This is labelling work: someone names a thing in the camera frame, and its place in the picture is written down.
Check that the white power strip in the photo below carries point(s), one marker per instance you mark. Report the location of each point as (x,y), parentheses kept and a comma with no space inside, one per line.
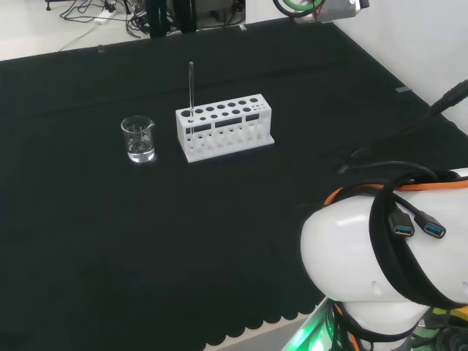
(104,16)

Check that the white test tube rack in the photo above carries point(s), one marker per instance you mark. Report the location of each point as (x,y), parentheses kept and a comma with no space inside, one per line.
(181,126)

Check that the small clear glass beaker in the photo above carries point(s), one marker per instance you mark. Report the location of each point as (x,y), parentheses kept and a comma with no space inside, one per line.
(138,155)

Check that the black bench cloth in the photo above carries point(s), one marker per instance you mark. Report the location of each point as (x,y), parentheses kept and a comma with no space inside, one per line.
(109,226)

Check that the black stand post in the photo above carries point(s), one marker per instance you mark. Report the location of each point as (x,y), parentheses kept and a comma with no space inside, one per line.
(160,18)

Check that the clear glass rod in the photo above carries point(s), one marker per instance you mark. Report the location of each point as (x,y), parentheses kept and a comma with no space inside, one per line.
(191,84)

